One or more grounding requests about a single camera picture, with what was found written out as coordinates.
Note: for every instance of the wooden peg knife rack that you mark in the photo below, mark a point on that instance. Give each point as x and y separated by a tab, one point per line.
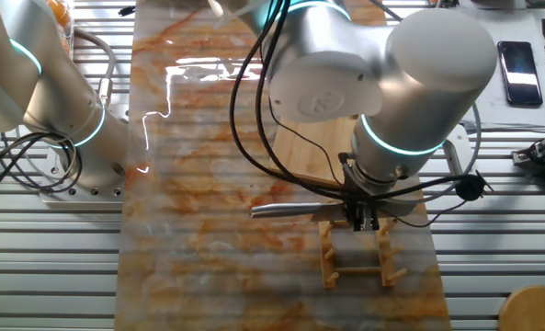
325	262

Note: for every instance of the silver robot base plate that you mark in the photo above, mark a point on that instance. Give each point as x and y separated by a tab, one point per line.
83	197

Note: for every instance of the wooden mug tree stand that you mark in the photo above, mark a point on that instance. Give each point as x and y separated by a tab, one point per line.
534	312

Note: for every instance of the small black object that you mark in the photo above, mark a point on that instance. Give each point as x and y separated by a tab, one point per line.
126	11

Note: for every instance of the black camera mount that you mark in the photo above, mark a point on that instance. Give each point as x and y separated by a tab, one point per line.
536	154

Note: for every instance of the black smartphone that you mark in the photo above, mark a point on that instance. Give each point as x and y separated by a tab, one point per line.
520	73

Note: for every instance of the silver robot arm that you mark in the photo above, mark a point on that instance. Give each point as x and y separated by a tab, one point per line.
391	92

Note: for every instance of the wooden cutting board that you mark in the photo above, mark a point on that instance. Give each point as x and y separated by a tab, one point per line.
313	147

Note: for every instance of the marble pattern table mat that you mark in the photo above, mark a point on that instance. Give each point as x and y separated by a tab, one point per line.
207	253

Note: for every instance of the clear plastic fruit container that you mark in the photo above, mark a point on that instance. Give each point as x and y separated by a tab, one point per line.
67	41

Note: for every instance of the orange fruit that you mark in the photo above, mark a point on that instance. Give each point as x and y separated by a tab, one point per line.
60	13

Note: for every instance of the steel cleaver knife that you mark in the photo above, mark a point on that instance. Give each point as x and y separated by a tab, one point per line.
295	210

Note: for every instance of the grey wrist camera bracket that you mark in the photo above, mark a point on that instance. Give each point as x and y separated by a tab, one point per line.
456	151

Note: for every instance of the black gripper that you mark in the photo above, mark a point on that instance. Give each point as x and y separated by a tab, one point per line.
361	204

